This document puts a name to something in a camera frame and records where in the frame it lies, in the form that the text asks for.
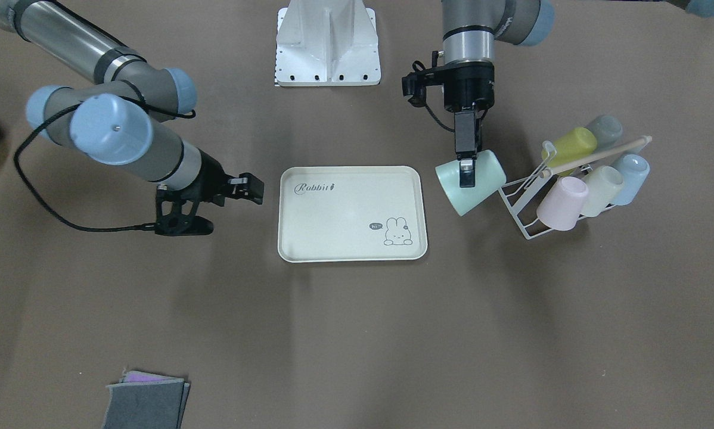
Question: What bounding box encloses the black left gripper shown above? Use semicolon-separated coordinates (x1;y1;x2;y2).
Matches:
442;61;494;188

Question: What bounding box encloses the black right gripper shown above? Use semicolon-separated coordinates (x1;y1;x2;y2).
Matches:
185;150;265;207

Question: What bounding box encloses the green cup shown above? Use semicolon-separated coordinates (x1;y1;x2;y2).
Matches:
435;150;506;216

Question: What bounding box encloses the cream rabbit tray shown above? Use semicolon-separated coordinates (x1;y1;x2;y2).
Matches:
277;166;428;263

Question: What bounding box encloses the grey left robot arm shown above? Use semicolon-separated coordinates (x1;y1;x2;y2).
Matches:
441;1;555;188

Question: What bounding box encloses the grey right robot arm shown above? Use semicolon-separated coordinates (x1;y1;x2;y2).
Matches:
0;1;264;206

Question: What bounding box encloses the yellow cup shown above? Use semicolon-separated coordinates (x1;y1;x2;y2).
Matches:
546;127;598;168

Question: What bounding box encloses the pink cup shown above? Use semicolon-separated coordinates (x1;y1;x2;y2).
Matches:
536;176;589;231

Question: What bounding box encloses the grey cup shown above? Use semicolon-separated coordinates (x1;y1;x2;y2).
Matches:
585;114;623;152

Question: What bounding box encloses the cream white cup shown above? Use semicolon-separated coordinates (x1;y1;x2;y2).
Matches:
580;166;624;217

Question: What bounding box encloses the light blue cup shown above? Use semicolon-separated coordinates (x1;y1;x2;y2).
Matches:
610;154;650;206

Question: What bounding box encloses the purple cloth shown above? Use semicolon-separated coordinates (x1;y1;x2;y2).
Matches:
120;370;184;383

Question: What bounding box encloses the grey cloth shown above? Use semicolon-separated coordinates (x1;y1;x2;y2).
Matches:
102;378;191;428

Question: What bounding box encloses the black camera cable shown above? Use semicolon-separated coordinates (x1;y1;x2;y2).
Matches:
14;79;197;233
423;102;457;134

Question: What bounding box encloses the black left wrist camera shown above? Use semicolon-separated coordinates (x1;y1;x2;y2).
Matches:
401;60;440;108

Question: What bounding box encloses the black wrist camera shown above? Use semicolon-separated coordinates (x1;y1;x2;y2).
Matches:
401;60;440;108
154;185;215;237

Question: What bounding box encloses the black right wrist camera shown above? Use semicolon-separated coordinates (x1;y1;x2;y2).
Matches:
154;185;215;237

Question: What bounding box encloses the white wire cup rack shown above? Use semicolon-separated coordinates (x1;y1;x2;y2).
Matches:
499;135;653;240

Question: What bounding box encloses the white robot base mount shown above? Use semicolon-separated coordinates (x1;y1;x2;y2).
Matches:
274;1;381;88

